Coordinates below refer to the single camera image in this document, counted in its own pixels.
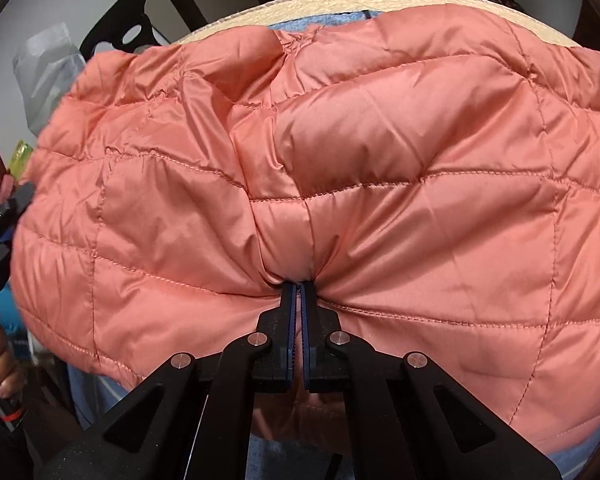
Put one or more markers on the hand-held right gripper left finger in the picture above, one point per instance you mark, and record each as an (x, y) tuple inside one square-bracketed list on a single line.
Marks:
[(291, 310)]

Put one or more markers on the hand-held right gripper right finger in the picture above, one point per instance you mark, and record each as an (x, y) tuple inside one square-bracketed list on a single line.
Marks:
[(305, 310)]

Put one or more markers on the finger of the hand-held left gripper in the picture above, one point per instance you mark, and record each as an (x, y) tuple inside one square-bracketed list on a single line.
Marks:
[(22, 197)]

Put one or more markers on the pink quilted down jacket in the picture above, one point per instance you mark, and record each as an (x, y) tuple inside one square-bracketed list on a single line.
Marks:
[(380, 160)]

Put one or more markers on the dark wooden chair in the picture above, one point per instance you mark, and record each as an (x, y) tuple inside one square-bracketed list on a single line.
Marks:
[(110, 20)]

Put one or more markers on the person's left hand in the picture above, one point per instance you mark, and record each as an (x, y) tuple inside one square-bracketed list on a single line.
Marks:
[(2, 355)]

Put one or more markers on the green snack packet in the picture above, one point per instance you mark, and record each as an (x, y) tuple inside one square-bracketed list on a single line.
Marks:
[(20, 155)]

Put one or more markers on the white plastic bag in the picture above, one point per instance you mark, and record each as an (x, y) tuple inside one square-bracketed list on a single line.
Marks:
[(45, 75)]

